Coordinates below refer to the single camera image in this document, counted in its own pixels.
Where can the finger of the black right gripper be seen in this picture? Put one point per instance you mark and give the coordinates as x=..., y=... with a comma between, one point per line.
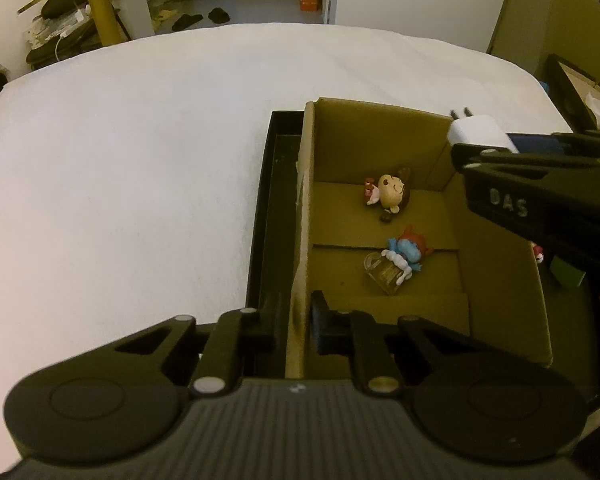
x=558, y=143
x=464, y=155

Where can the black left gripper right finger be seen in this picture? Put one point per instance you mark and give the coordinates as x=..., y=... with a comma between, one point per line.
x=386, y=358

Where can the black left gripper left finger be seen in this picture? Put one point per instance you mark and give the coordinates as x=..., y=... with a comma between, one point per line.
x=192, y=358

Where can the pink-haired doll figurine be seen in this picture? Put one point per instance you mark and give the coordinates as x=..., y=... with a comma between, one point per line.
x=538, y=253

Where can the white power adapter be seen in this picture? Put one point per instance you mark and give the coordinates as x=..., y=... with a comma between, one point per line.
x=480, y=130

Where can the blue smurf figurine with jar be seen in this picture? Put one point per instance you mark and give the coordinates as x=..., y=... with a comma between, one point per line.
x=396, y=264

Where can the brown cardboard box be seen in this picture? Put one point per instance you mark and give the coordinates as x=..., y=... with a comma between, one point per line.
x=410, y=239

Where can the green hexagonal box toy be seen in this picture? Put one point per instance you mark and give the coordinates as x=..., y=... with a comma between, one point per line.
x=566, y=274

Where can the black framed box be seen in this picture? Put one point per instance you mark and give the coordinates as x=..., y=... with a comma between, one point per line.
x=567, y=87

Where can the black shallow tray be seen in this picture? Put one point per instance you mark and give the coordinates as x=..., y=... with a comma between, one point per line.
x=275, y=219

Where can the brown-haired doll figurine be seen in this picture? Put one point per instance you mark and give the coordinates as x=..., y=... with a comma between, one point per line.
x=390, y=191

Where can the black slipper left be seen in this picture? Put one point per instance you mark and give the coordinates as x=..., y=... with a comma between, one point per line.
x=185, y=21

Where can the black slipper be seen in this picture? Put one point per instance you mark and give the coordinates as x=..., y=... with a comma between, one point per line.
x=218, y=16
x=185, y=21

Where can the black slipper right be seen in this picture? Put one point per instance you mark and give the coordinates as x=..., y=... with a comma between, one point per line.
x=218, y=16

